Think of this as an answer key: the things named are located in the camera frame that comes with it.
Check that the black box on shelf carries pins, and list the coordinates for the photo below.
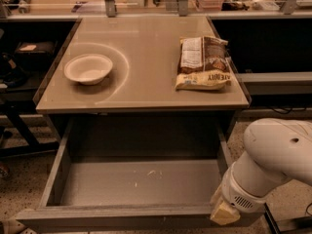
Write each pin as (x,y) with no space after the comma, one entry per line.
(35,50)

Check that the white perforated clog shoe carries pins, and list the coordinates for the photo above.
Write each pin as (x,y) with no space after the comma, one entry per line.
(12,226)

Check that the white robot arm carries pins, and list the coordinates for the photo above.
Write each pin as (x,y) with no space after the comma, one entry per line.
(276,152)

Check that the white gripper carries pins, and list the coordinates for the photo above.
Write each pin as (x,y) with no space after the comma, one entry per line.
(240,195)

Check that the brown yellow snack bag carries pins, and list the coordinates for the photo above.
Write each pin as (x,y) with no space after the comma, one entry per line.
(202,64)

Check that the black metal floor stand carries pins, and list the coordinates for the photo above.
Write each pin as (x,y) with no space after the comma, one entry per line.
(300,225)

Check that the white bowl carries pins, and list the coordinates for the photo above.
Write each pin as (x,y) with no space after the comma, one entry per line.
(88,69)

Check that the grey drawer cabinet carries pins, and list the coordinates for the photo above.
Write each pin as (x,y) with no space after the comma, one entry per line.
(145,51)

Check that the grey top drawer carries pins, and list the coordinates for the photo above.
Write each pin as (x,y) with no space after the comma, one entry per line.
(130,173)

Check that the black side table frame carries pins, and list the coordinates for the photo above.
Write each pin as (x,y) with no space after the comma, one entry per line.
(33,145)

